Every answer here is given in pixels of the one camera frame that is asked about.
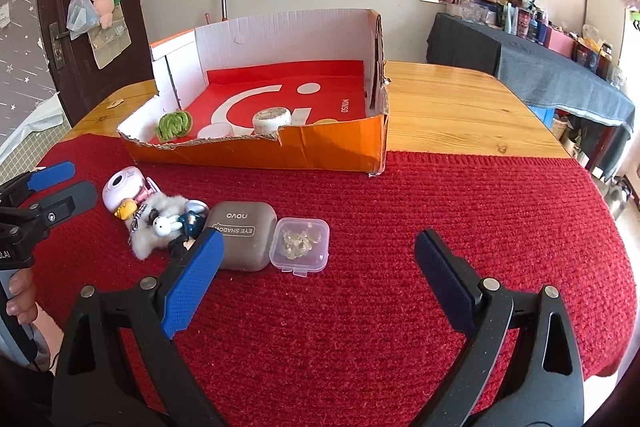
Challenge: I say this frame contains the clear plastic bag on door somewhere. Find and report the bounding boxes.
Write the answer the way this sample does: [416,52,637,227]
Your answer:
[66,0,100,40]

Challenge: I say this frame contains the red knitted table cloth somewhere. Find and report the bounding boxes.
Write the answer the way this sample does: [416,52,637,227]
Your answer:
[19,133,639,427]

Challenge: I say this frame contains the person's left hand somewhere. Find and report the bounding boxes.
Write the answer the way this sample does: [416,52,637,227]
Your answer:
[6,269,38,325]

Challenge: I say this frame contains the orange white cardboard box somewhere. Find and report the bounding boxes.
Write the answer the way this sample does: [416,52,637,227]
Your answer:
[117,9,388,176]

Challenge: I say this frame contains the dark cloth covered side table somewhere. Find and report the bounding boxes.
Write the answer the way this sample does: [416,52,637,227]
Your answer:
[426,13,636,178]

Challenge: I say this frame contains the dark brown door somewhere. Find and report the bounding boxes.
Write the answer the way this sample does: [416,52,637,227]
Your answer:
[37,0,152,124]

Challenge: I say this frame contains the green knitted scrunchie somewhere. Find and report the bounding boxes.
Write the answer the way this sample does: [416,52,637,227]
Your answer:
[155,109,193,143]

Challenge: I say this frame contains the white glitter cream jar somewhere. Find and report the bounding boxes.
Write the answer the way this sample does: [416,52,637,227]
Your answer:
[252,107,292,136]

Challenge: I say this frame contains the white fluffy bunny plush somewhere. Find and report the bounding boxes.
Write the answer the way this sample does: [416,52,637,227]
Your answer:
[125,192,186,260]

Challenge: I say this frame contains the dark blue figurine keychain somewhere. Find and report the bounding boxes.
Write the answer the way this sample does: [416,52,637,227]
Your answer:
[168,199,209,253]

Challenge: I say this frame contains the clear plastic earring box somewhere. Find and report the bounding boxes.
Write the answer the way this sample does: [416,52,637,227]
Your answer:
[269,218,330,277]

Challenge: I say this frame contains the grey eyeshadow case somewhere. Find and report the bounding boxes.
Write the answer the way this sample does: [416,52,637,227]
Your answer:
[205,202,277,272]

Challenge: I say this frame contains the pink toy camera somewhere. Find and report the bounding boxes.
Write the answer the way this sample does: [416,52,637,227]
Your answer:
[102,166,160,221]

